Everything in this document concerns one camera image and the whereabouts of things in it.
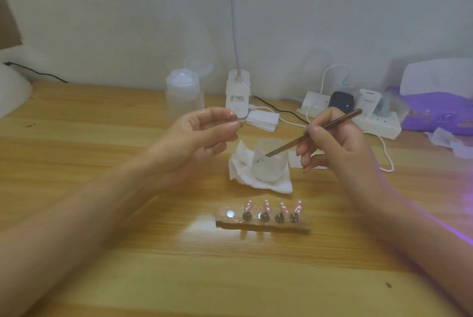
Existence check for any crumpled white tissue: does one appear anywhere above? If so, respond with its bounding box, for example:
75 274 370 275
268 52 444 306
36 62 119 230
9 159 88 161
424 127 473 160

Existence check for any person's left hand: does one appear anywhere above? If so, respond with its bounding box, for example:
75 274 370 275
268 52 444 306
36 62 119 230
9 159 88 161
146 107 243 192

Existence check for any wooden nail tip stand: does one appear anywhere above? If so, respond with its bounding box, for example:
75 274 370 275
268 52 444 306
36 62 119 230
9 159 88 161
215 205 311 235

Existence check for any white tissue under cup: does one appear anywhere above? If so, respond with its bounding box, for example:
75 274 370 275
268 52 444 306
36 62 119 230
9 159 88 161
228 140 293 195

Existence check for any person's right forearm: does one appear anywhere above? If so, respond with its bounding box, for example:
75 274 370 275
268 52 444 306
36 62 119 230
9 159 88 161
345 174 473 315

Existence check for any brown cardboard piece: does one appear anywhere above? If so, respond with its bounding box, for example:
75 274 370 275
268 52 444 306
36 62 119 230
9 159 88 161
0 0 23 50

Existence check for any white charger block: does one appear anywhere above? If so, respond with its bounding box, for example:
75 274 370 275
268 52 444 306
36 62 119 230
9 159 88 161
356 89 383 114

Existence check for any clear pump dispenser bottle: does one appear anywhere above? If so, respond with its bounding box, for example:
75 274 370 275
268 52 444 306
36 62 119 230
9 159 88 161
165 68 205 122

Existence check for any person's right hand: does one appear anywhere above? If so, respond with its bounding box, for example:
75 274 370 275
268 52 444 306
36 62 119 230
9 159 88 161
296 107 386 200

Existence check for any purple nail lamp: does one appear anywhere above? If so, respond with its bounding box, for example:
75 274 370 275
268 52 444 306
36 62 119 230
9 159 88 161
386 86 473 136

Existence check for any white rounded object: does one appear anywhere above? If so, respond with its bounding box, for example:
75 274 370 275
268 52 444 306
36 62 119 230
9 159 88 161
0 63 33 120

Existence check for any person's left forearm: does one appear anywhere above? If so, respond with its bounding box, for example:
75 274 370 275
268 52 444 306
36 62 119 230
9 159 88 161
0 152 174 317

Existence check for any white gooseneck desk lamp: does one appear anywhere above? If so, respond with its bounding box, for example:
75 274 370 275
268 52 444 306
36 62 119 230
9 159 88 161
225 0 252 120

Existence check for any white tissue pack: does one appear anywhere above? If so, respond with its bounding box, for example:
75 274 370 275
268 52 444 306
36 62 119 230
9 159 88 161
399 58 473 100

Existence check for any thin black cable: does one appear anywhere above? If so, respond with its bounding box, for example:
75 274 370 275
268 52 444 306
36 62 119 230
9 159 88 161
3 62 69 84

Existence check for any small white box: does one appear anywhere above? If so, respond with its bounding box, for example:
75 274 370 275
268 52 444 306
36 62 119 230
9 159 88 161
245 109 281 133

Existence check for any black plug adapter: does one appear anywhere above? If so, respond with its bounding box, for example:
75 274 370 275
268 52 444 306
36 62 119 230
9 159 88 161
328 91 355 114

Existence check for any brown nail art brush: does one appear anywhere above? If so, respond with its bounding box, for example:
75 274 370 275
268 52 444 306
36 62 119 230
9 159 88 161
265 109 363 158

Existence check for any white power strip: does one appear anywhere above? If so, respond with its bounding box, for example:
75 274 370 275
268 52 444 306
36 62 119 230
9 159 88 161
299 92 402 140

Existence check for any clear glass cup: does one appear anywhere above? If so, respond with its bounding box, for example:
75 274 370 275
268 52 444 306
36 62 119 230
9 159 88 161
251 138 289 183

